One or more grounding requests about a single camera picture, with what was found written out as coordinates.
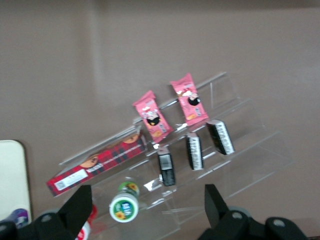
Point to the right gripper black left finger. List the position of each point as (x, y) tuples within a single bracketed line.
[(72, 212)]

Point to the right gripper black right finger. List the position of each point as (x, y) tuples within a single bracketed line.
[(217, 215)]

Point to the beige plastic tray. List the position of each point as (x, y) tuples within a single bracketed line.
[(12, 175)]

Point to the red white bottle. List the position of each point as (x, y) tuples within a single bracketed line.
[(86, 230)]

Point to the green capped bottle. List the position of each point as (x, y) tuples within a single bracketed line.
[(124, 206)]

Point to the purple capped bottle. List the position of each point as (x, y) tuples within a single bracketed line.
[(18, 216)]

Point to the red plaid cookie box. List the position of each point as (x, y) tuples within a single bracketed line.
[(105, 162)]

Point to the small black carton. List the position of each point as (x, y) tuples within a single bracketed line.
[(195, 151), (221, 137), (166, 166)]

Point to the clear acrylic stepped stand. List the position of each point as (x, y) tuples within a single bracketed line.
[(250, 140)]

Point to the pink snack packet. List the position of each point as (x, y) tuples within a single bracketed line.
[(152, 117), (190, 100)]

